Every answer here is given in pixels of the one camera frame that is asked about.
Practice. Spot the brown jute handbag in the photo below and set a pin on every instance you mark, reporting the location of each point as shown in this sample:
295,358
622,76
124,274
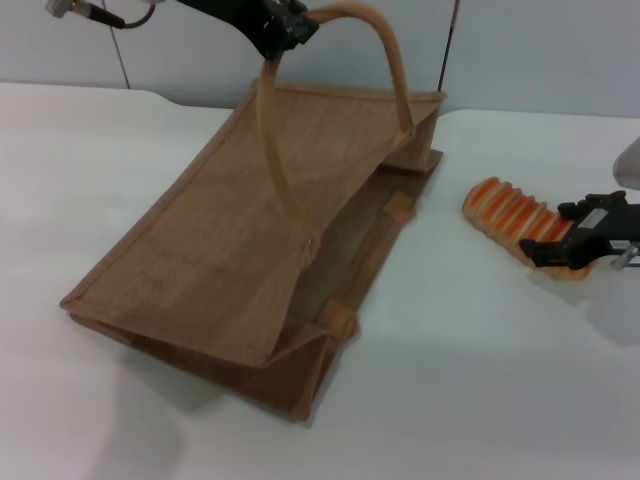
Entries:
210,240

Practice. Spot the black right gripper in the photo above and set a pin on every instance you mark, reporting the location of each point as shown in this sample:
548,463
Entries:
607,230

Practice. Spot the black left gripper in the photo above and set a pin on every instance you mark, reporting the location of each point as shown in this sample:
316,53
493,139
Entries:
235,10

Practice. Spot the orange striped bread loaf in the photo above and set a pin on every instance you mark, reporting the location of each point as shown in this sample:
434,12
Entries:
500,210

